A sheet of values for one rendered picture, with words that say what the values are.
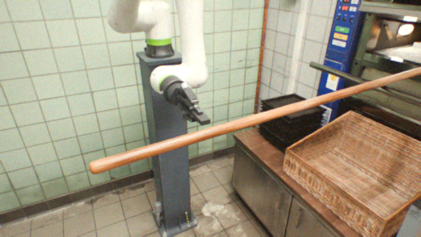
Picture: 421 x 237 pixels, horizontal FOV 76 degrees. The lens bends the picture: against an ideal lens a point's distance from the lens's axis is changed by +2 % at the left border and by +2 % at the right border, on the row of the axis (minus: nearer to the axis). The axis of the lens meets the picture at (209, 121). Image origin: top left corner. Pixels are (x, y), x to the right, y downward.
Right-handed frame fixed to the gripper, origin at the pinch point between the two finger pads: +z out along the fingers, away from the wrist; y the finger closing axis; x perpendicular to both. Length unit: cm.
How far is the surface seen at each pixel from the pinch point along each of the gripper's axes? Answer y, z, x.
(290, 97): 37, -63, -94
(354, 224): 59, 18, -64
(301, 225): 80, -4, -58
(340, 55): 6, -44, -110
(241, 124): 0.5, 8.3, -8.8
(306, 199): 62, -4, -58
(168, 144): 0.2, 9.2, 13.1
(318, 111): 36, -38, -93
